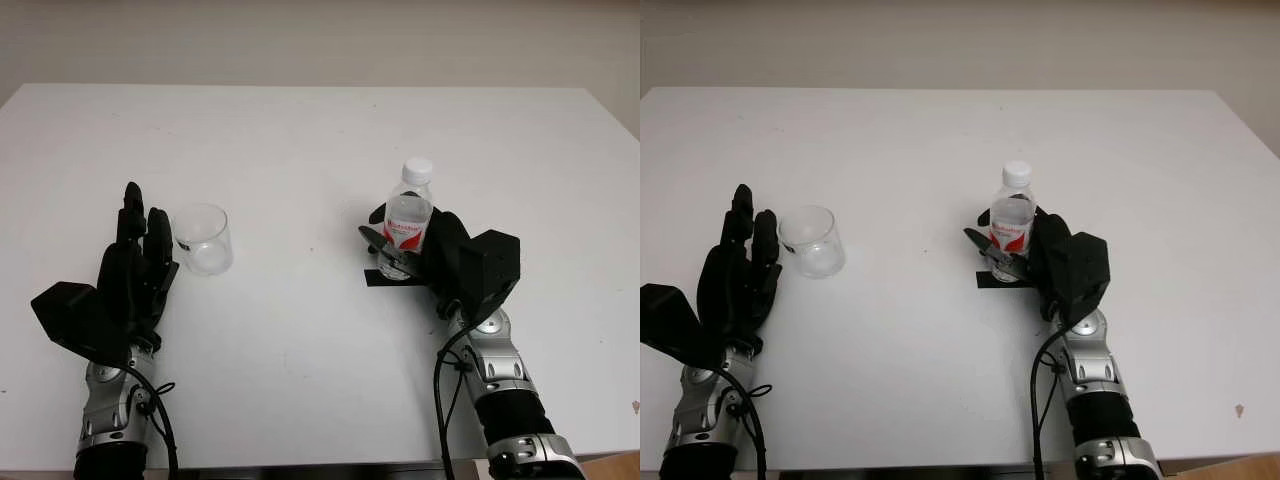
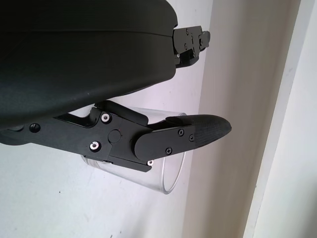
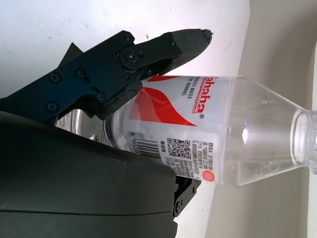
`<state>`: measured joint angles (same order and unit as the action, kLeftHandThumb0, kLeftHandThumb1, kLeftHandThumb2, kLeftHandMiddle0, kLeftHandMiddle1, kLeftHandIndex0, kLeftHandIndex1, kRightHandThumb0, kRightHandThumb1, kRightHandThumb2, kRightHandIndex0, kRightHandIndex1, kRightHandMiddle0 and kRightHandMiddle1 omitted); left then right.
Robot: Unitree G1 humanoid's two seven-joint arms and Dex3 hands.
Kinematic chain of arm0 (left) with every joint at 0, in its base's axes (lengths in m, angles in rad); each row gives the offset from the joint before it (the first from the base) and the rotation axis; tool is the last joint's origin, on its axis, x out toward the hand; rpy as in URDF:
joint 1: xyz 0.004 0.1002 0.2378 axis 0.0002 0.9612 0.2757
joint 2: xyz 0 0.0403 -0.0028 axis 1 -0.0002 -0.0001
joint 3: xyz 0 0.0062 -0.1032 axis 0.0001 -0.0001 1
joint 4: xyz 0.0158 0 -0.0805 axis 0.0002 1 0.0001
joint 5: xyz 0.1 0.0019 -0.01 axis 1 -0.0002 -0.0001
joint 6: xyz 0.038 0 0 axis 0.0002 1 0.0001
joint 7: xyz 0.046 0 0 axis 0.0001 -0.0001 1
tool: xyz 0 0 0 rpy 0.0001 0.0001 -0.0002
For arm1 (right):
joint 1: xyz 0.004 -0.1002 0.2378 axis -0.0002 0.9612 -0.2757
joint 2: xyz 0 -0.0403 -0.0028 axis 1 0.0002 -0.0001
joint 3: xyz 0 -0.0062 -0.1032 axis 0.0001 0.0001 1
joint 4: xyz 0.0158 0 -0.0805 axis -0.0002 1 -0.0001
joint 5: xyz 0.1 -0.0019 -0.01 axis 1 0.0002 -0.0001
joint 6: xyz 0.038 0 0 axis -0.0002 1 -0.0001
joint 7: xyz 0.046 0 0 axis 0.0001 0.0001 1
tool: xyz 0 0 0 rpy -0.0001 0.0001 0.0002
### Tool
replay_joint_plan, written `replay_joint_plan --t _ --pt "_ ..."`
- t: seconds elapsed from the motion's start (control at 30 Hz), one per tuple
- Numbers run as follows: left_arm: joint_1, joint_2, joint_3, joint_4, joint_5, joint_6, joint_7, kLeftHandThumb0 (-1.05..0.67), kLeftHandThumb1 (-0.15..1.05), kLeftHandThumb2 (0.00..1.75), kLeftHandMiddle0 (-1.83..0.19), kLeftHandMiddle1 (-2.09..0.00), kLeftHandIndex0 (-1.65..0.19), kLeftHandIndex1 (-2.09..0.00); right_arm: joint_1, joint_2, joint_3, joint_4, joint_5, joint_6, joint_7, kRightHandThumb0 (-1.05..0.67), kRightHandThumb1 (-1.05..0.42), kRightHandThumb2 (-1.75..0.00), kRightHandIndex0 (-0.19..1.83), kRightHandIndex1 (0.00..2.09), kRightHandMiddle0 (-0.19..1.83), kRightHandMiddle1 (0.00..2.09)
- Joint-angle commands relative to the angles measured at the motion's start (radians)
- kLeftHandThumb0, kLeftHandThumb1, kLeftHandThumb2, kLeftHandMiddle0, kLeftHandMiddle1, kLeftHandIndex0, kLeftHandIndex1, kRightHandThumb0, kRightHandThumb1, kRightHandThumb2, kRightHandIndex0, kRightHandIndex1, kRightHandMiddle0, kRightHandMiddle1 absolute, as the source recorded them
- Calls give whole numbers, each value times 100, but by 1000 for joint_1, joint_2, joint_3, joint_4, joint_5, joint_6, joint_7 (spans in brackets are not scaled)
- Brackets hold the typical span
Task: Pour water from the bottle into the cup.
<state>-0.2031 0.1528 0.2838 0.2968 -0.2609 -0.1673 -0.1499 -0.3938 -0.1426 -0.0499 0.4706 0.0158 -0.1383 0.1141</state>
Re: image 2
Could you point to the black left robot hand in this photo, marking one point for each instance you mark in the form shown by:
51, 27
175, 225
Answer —
86, 57

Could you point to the clear glass cup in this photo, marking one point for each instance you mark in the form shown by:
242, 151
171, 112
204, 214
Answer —
158, 178

